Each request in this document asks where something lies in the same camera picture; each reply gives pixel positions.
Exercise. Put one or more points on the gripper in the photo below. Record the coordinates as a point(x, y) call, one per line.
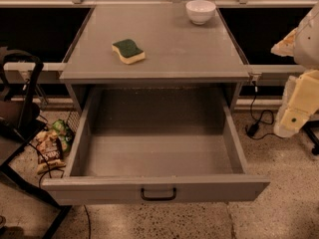
point(307, 44)

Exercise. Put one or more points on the green and yellow sponge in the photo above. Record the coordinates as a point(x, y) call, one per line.
point(128, 51)

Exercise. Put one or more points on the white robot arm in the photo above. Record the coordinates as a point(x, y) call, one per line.
point(300, 100)

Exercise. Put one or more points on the open grey top drawer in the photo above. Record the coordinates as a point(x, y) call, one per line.
point(157, 139)

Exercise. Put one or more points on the white ceramic bowl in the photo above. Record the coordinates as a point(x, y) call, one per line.
point(200, 11)

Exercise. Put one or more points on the grey metal cabinet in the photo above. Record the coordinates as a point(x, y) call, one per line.
point(163, 31)

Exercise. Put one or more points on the green chip bag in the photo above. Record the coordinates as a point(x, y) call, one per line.
point(64, 133)

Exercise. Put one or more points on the brown chip bag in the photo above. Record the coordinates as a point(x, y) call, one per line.
point(50, 152)

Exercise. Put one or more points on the black metal stand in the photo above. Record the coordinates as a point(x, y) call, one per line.
point(19, 125)

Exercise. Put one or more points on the black drawer handle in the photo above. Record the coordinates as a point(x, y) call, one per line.
point(157, 195)

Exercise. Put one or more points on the grey horizontal rail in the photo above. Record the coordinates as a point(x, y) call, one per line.
point(143, 72)

